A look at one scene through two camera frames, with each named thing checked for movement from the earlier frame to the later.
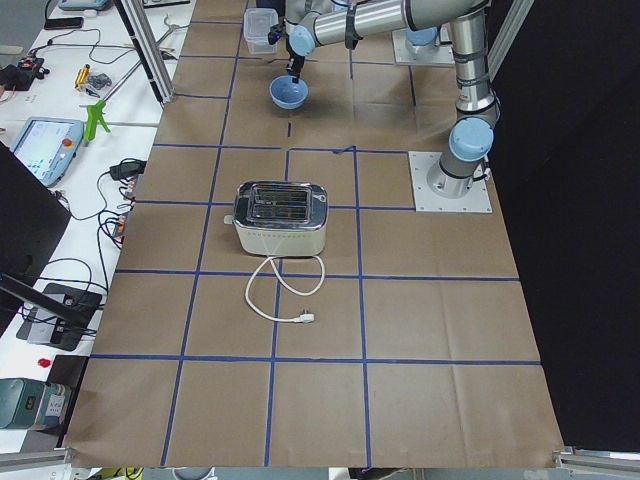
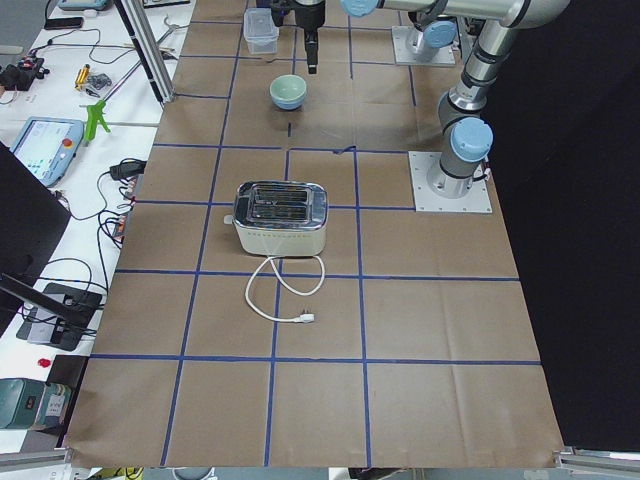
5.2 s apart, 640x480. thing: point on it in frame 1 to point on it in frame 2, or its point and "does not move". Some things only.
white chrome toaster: [280, 218] does not move
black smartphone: [64, 23] does not move
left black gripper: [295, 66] to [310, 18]
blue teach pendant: [47, 145] does not move
